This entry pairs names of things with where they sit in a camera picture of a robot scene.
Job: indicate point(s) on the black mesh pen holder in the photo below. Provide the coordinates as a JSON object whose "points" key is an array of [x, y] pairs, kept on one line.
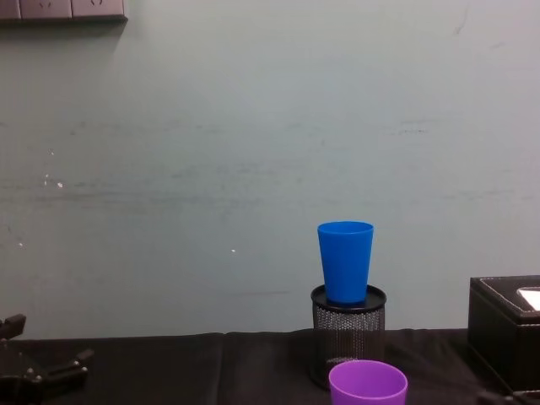
{"points": [[348, 333]]}

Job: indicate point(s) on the white tissue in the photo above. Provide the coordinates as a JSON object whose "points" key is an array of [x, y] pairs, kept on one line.
{"points": [[531, 297]]}

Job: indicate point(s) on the blue plastic cup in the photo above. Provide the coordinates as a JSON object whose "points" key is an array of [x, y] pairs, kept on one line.
{"points": [[346, 261]]}

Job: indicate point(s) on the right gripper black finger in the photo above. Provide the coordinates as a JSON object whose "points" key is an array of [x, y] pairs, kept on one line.
{"points": [[512, 398]]}

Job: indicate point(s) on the grey wall socket plate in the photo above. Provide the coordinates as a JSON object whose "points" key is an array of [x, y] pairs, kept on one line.
{"points": [[98, 7], [46, 7]]}

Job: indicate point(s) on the black table cloth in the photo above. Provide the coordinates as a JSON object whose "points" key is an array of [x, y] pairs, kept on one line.
{"points": [[190, 371]]}

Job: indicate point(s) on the purple plastic cup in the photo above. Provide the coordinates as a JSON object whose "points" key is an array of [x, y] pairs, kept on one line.
{"points": [[367, 386]]}

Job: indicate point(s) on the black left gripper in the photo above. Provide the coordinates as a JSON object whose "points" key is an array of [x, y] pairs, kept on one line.
{"points": [[19, 384]]}

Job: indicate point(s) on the black leather tissue box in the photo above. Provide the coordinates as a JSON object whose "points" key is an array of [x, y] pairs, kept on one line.
{"points": [[502, 329]]}

